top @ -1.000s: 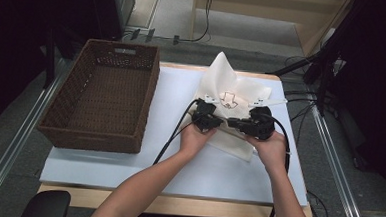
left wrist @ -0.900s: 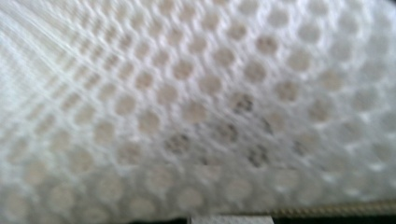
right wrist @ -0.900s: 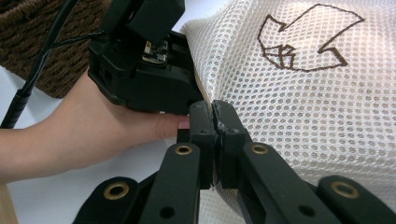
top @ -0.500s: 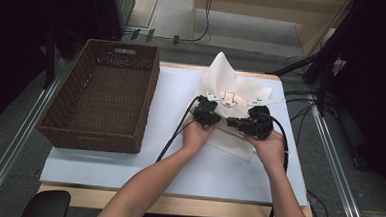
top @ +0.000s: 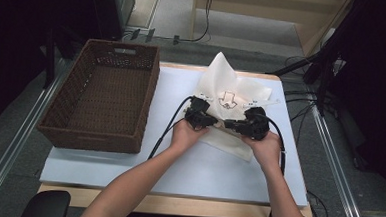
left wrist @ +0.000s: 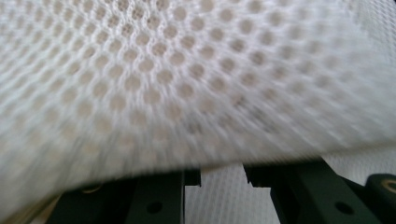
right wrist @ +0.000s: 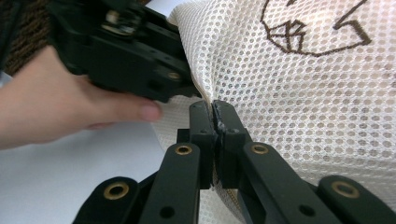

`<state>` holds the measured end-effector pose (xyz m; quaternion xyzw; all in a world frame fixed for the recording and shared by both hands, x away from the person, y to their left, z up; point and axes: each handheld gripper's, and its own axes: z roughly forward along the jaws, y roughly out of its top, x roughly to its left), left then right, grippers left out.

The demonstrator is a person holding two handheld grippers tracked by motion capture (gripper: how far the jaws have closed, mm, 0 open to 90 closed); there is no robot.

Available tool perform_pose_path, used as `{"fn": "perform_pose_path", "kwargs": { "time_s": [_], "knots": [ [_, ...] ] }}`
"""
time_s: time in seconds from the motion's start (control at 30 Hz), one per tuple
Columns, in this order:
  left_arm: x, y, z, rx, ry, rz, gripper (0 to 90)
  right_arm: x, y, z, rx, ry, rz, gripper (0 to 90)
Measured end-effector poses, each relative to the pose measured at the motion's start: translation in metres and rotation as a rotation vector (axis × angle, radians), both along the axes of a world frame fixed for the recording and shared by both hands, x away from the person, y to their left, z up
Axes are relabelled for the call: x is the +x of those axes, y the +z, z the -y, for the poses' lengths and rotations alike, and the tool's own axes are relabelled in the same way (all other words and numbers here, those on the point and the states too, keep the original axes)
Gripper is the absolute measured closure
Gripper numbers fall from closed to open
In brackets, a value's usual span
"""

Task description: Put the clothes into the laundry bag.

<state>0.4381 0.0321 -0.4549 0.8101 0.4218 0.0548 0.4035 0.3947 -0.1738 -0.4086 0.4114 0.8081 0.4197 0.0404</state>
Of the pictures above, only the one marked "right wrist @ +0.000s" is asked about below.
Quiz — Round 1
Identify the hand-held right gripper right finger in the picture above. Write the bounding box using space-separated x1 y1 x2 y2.
212 99 254 190

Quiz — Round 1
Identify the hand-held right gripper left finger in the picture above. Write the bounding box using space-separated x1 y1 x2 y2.
177 99 218 190

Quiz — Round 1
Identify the white mesh laundry bag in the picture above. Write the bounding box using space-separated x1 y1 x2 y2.
151 0 396 224

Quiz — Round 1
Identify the brown wicker basket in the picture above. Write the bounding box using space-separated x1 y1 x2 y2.
4 0 53 77

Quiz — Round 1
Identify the white table mat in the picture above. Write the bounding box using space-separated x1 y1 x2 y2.
0 0 185 224

